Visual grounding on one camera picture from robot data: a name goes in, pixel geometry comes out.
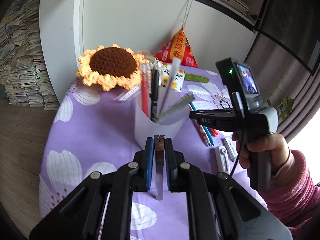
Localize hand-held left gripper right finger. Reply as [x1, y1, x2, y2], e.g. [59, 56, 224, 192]
[165, 137, 293, 240]

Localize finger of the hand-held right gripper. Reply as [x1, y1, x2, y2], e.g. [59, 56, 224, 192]
[194, 108, 235, 112]
[189, 110, 238, 131]

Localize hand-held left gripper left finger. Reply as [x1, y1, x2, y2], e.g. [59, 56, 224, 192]
[29, 137, 154, 240]

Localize translucent white cup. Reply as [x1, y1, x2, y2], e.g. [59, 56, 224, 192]
[134, 86, 188, 151]

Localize white pen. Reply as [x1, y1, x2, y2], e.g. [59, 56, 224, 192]
[160, 58, 182, 115]

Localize black marker pen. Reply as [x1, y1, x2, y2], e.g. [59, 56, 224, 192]
[150, 66, 160, 122]

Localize red pen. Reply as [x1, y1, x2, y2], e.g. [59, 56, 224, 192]
[140, 64, 150, 115]

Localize person's right forearm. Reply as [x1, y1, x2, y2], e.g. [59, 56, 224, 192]
[259, 150, 320, 239]

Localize person's right hand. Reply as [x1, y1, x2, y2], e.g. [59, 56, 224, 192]
[232, 131, 291, 176]

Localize blue pen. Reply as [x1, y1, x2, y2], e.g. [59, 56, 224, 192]
[189, 101, 215, 146]

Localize pink patterned pen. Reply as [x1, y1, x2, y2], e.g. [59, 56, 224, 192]
[196, 124, 211, 147]

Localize green leafy plant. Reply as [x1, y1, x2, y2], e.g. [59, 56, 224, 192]
[266, 80, 295, 120]

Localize white eraser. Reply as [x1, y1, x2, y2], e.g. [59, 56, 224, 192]
[223, 137, 238, 162]

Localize green ruler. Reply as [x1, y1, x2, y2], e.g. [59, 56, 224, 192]
[184, 72, 209, 83]

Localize white correction tape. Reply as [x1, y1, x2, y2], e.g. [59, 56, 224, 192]
[215, 146, 231, 173]

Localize sunflower print card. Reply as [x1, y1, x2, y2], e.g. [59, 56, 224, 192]
[160, 62, 185, 92]

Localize pink curtain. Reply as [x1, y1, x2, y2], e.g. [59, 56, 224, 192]
[270, 62, 320, 143]

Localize window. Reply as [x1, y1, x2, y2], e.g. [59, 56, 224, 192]
[285, 120, 320, 180]

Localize purple floral tablecloth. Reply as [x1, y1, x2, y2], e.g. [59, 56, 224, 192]
[39, 66, 269, 240]

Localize red triangular pouch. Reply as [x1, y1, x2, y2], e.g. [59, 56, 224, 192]
[154, 29, 198, 68]

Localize clear ruler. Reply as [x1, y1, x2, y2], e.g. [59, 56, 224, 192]
[114, 85, 141, 102]

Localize dark cabinet door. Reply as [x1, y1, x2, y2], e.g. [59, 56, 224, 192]
[244, 0, 320, 77]

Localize wide stack of worn books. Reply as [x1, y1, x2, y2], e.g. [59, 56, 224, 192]
[214, 0, 252, 15]

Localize crochet sunflower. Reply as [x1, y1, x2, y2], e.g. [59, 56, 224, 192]
[76, 44, 150, 92]

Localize stack of papers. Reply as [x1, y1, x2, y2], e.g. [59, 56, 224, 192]
[0, 0, 60, 110]

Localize black cable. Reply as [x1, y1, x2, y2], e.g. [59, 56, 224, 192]
[229, 91, 250, 178]

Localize thin hanging string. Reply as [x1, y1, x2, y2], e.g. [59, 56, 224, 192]
[181, 0, 193, 30]

